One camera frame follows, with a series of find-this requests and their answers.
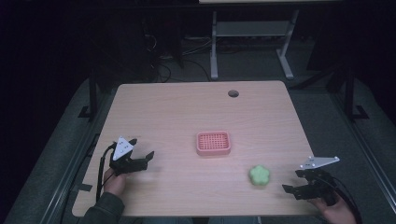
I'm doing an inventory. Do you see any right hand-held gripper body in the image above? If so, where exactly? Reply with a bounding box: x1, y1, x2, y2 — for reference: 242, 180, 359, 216
299, 156, 341, 207

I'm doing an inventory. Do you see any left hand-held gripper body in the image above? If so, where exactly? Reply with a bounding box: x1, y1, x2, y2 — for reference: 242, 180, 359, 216
108, 135, 149, 177

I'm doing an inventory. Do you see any person's right hand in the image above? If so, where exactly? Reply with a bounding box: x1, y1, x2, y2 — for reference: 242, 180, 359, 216
307, 191, 358, 224

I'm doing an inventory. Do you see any person's left hand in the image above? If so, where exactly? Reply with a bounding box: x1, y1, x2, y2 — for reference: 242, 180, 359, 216
103, 167, 129, 198

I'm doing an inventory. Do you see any green flower-shaped soap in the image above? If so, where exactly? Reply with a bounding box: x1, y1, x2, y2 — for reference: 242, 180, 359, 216
247, 164, 271, 187

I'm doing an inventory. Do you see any black metal stand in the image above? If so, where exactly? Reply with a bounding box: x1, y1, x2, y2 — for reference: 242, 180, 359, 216
78, 68, 101, 121
343, 65, 371, 121

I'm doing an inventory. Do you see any pink slotted soap dish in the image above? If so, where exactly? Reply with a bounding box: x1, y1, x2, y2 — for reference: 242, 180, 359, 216
195, 131, 232, 157

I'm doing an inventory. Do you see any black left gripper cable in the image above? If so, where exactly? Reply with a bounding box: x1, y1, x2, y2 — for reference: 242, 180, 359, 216
95, 143, 118, 202

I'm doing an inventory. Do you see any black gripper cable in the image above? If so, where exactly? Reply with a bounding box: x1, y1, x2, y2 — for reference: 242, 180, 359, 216
95, 143, 118, 202
328, 175, 364, 224

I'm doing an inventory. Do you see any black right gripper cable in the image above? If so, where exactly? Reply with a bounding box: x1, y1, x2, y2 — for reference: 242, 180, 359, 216
328, 175, 364, 224

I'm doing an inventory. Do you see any grey metal floor rail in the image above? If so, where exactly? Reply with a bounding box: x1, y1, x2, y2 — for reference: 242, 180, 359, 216
330, 92, 396, 203
38, 122, 106, 224

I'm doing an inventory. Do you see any black floor cable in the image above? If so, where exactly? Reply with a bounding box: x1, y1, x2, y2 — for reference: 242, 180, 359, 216
181, 58, 213, 82

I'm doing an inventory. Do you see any white metal desk frame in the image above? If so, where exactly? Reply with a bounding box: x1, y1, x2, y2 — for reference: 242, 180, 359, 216
209, 8, 300, 80

